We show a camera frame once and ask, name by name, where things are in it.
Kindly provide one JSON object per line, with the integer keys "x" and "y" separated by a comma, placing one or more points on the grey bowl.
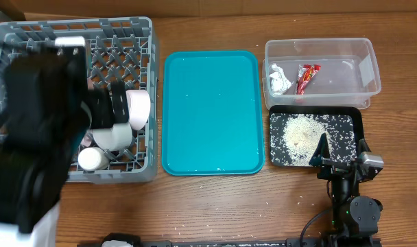
{"x": 114, "y": 139}

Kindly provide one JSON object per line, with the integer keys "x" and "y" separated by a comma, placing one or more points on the small pink-white plate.
{"x": 139, "y": 108}

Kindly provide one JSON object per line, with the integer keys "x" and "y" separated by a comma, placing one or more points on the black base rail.
{"x": 120, "y": 239}

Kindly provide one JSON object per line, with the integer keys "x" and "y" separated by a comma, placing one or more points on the white cup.
{"x": 91, "y": 159}

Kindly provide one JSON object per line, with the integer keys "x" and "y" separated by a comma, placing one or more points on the teal serving tray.
{"x": 212, "y": 114}

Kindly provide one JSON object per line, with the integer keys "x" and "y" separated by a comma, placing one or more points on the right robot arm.
{"x": 354, "y": 217}

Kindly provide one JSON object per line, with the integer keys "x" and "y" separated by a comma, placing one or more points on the large white plate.
{"x": 87, "y": 141}

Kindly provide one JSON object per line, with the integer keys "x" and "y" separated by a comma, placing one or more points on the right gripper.
{"x": 321, "y": 158}

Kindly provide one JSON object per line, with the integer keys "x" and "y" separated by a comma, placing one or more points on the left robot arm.
{"x": 48, "y": 112}

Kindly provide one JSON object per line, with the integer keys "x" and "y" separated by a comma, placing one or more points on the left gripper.
{"x": 101, "y": 108}

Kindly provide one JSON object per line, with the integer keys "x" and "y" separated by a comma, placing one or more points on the grey dish rack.
{"x": 124, "y": 48}

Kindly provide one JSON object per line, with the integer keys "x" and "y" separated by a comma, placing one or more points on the clear plastic bin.
{"x": 349, "y": 74}

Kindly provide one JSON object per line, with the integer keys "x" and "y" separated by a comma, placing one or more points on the black tray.
{"x": 354, "y": 113}

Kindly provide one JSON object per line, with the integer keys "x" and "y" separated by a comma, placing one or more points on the clear white wrapper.
{"x": 279, "y": 83}

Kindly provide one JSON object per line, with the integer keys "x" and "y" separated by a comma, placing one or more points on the red snack wrapper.
{"x": 305, "y": 74}

